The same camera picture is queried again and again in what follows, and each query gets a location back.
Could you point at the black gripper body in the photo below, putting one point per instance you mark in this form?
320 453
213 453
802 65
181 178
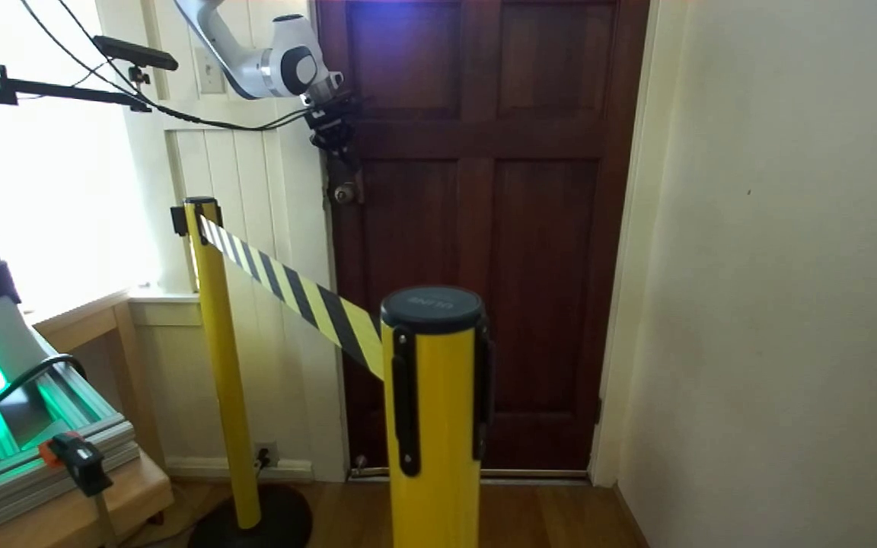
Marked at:
337 141

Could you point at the brass door knob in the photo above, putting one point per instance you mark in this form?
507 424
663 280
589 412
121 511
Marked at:
352 199

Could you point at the brown wooden door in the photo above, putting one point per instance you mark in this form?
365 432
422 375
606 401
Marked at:
520 255

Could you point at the yellow black striped belt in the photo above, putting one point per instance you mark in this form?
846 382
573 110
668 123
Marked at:
307 299

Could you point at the bright window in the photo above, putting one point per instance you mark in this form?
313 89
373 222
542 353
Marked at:
54 202

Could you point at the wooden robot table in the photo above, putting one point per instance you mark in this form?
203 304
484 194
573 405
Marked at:
135 496

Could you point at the black orange clamp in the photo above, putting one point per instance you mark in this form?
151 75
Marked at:
81 461

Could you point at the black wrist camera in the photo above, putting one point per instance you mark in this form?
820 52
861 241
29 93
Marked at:
325 113

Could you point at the white light switch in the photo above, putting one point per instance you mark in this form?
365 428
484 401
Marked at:
210 75

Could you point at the yellow stanchion post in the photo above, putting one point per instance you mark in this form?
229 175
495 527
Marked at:
441 435
224 353

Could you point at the black stereo camera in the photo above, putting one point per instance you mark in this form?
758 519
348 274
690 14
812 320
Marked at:
135 50

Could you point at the white door frame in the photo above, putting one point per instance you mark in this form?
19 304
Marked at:
621 255

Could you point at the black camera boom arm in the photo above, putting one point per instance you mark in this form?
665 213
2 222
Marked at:
54 93

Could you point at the white wall outlet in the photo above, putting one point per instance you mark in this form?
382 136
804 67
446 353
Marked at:
265 453

